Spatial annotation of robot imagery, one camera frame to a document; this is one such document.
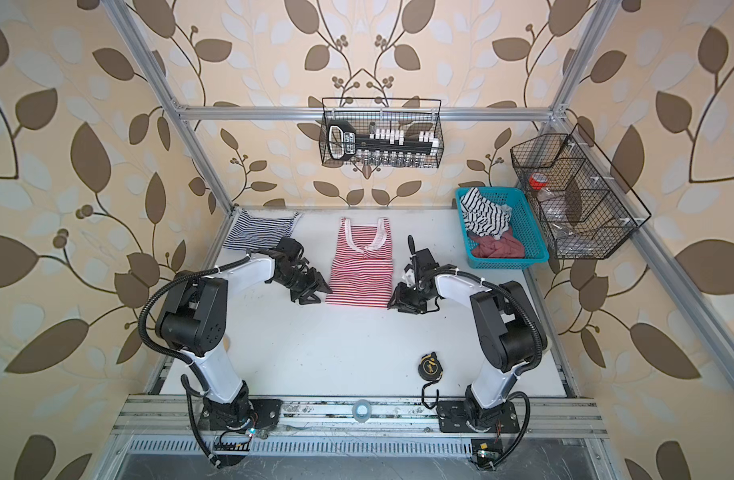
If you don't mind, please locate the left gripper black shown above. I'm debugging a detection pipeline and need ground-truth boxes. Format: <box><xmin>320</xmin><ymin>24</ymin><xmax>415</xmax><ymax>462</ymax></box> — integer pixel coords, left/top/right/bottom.
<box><xmin>275</xmin><ymin>266</ymin><xmax>335</xmax><ymax>303</ymax></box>

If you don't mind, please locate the red white striped tank top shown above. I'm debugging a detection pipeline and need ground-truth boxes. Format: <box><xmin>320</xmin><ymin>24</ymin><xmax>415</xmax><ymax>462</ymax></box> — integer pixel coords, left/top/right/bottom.
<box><xmin>326</xmin><ymin>217</ymin><xmax>394</xmax><ymax>309</ymax></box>

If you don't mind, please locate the blue white striped tank top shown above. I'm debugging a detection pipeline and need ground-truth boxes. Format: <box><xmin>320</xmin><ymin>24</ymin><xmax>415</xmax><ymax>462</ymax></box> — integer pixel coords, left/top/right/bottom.
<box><xmin>223</xmin><ymin>210</ymin><xmax>302</xmax><ymax>252</ymax></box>

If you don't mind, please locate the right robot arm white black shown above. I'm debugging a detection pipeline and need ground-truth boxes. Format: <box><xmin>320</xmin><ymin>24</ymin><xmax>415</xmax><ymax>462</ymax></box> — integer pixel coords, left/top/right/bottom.
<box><xmin>388</xmin><ymin>237</ymin><xmax>548</xmax><ymax>433</ymax></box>

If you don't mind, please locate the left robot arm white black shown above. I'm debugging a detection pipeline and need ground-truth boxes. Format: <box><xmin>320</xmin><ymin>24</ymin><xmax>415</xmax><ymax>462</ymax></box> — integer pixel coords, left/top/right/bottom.
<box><xmin>138</xmin><ymin>237</ymin><xmax>333</xmax><ymax>431</ymax></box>

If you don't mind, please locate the black white striped tank top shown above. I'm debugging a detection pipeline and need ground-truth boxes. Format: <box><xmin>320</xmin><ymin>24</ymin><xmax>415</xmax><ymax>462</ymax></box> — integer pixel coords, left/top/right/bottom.
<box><xmin>459</xmin><ymin>188</ymin><xmax>512</xmax><ymax>240</ymax></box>

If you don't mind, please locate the maroon tank top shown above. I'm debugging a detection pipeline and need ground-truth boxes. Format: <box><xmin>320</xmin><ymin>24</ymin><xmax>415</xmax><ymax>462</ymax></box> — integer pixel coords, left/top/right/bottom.
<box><xmin>467</xmin><ymin>231</ymin><xmax>525</xmax><ymax>259</ymax></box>

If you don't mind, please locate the teal plastic basket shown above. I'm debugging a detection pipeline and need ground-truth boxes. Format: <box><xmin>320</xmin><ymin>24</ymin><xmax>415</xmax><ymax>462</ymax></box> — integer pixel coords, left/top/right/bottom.
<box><xmin>455</xmin><ymin>186</ymin><xmax>548</xmax><ymax>270</ymax></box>

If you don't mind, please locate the black white tool rack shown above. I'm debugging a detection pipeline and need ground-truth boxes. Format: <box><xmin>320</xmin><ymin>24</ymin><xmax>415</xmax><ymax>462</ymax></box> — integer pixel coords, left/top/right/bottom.
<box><xmin>319</xmin><ymin>119</ymin><xmax>444</xmax><ymax>166</ymax></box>

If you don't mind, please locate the red cap plastic bottle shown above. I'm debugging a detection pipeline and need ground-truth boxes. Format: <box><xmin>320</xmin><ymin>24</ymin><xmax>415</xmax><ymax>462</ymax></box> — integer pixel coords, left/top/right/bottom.
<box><xmin>528</xmin><ymin>172</ymin><xmax>568</xmax><ymax>222</ymax></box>

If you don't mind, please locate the small tape roll on rail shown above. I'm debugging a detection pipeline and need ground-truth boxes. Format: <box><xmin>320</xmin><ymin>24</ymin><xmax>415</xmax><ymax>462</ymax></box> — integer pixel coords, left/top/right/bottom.
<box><xmin>352</xmin><ymin>399</ymin><xmax>372</xmax><ymax>423</ymax></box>

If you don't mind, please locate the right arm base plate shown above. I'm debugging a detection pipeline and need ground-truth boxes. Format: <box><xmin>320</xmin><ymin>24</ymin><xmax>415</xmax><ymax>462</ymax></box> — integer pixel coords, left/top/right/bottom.
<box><xmin>436</xmin><ymin>401</ymin><xmax>520</xmax><ymax>435</ymax></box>

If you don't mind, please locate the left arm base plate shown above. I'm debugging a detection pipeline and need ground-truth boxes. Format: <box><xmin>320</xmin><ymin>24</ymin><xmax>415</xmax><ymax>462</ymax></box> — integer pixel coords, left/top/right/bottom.
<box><xmin>198</xmin><ymin>398</ymin><xmax>283</xmax><ymax>431</ymax></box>

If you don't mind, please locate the black wire basket back wall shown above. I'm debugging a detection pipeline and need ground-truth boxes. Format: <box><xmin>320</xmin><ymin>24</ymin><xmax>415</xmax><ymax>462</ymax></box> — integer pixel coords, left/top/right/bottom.
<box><xmin>318</xmin><ymin>95</ymin><xmax>445</xmax><ymax>169</ymax></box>

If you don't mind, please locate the black wire basket wall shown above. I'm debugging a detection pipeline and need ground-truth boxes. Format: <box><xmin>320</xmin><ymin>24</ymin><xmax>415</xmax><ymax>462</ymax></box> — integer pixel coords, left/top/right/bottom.
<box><xmin>510</xmin><ymin>124</ymin><xmax>651</xmax><ymax>260</ymax></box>
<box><xmin>318</xmin><ymin>95</ymin><xmax>445</xmax><ymax>169</ymax></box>

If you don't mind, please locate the aluminium front rail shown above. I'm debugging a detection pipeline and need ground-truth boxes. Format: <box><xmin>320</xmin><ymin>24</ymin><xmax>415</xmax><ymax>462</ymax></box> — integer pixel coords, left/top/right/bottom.
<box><xmin>111</xmin><ymin>395</ymin><xmax>609</xmax><ymax>440</ymax></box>

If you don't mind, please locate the black wire basket right wall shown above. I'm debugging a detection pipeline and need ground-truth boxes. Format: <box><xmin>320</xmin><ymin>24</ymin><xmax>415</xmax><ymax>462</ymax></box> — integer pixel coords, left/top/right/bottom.
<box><xmin>510</xmin><ymin>124</ymin><xmax>651</xmax><ymax>260</ymax></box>

